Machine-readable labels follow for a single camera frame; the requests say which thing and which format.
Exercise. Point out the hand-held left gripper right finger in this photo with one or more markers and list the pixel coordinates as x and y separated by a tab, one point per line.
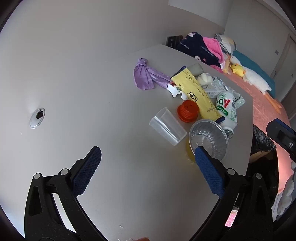
208	172

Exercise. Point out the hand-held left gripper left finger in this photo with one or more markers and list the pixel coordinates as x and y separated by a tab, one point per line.
89	169

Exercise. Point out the black bag lined bin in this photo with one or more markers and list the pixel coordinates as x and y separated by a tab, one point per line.
262	143

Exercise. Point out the yellow transparent plastic piece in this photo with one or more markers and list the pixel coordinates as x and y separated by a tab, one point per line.
190	153

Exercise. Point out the aluminium foil bowl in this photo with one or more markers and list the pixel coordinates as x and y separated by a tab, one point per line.
209	136

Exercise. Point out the silver wrapper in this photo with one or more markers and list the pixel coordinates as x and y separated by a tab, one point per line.
238	98

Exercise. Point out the white green plastic bottle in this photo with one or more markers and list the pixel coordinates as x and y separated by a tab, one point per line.
227	109

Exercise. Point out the clear plastic cup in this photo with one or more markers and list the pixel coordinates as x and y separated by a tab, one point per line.
166	126

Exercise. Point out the orange ribbed plastic cap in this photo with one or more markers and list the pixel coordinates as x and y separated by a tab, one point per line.
187	111

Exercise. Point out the small white carton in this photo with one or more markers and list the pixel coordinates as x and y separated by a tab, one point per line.
211	92

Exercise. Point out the yellow snack packet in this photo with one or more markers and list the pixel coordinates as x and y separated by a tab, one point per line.
196	92

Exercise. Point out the red white carton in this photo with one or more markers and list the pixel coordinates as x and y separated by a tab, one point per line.
174	89

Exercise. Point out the white tissue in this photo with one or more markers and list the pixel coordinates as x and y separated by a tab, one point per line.
204	79

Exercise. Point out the knotted purple plastic bag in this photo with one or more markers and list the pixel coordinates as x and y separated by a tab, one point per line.
143	77

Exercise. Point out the pink bedspread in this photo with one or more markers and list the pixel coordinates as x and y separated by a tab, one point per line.
261	103

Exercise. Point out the white fluffy plush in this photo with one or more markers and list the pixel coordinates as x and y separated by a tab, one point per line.
288	192

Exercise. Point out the white goose plush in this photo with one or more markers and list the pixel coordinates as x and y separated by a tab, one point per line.
254	80

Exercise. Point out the white door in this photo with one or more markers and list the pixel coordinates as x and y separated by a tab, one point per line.
285	67

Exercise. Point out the yellow duck plush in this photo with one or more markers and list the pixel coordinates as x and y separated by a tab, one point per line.
237	69

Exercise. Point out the pink fleece cloth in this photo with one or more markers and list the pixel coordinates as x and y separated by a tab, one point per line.
217	49

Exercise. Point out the chequered pillow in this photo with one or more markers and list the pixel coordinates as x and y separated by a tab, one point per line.
225	42

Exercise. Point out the navy printed blanket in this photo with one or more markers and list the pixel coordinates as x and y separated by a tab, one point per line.
196	47

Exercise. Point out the dark wall socket panel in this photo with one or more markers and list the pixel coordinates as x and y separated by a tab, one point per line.
173	41

